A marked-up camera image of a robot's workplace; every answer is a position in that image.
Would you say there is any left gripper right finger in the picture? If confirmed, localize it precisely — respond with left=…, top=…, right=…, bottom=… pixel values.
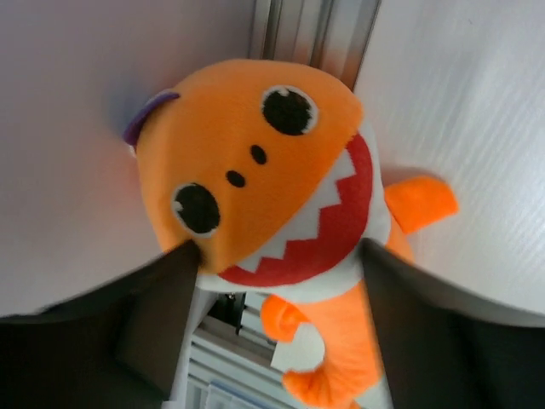
left=359, top=239, right=544, bottom=408

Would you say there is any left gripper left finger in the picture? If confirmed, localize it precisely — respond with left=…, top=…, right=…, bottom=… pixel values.
left=1, top=241, right=201, bottom=408

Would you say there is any orange shark plush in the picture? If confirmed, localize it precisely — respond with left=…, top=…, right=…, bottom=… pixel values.
left=123, top=60, right=459, bottom=408

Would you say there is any aluminium front rail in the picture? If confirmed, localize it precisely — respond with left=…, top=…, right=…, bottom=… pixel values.
left=168, top=291, right=302, bottom=408

